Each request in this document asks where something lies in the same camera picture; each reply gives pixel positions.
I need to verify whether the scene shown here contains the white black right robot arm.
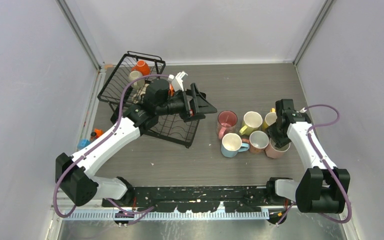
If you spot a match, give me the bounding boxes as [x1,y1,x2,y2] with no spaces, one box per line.
[265,99,351,214]

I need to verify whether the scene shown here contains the black wire dish rack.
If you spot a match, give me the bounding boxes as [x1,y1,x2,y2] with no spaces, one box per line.
[97,51,200,148]

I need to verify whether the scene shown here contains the colourful toy block pile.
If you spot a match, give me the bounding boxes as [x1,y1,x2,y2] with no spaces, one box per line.
[77,128,104,150]

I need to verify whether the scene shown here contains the small pink cup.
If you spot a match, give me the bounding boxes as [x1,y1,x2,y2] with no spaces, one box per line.
[242,130,270,154]

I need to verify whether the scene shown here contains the cream cup in rack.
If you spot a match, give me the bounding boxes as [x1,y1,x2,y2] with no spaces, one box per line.
[132,91,145,104]

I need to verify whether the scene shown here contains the large pink mug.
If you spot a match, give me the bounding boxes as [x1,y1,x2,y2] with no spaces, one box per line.
[216,110,238,140]

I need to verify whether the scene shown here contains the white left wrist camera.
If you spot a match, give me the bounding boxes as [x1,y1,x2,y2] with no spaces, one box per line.
[168,71,188,92]

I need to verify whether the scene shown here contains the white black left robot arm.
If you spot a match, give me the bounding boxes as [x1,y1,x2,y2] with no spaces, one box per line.
[55,78,217,207]

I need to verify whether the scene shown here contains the pink cup rack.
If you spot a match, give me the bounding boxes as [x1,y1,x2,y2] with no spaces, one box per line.
[264,138,291,159]

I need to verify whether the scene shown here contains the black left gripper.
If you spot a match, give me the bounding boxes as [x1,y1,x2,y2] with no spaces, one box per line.
[156,84,217,123]

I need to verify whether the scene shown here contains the light green mug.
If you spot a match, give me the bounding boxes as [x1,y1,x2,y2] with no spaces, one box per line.
[239,111,263,136]

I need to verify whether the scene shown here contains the yellow mug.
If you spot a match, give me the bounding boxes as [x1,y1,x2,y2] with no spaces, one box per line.
[261,108,277,132]

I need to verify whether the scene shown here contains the orange cup top tier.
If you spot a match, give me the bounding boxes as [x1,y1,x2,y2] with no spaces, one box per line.
[131,60,151,76]

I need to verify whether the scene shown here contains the light blue cup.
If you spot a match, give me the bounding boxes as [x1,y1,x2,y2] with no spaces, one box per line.
[221,133,250,158]

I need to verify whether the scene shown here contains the orange cup tier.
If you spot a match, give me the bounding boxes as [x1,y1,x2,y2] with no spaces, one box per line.
[168,83,175,97]
[131,60,151,76]

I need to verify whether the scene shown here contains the beige mug top tier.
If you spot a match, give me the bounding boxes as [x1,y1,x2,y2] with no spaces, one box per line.
[128,70,145,89]

